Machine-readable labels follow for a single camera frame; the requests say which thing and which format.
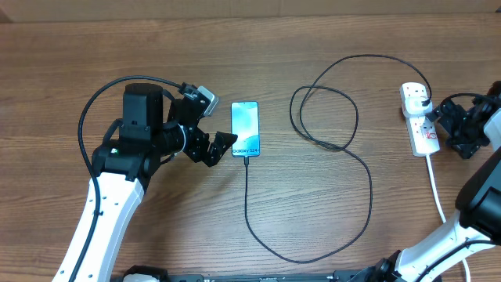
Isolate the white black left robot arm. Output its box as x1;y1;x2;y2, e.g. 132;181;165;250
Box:
54;78;237;281

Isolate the white charger plug adapter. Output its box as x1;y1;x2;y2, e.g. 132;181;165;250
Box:
402;96;433;118

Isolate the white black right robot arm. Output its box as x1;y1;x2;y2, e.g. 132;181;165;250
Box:
352;81;500;281

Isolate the white extension socket strip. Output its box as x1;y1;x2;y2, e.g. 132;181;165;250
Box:
399;82;440;157

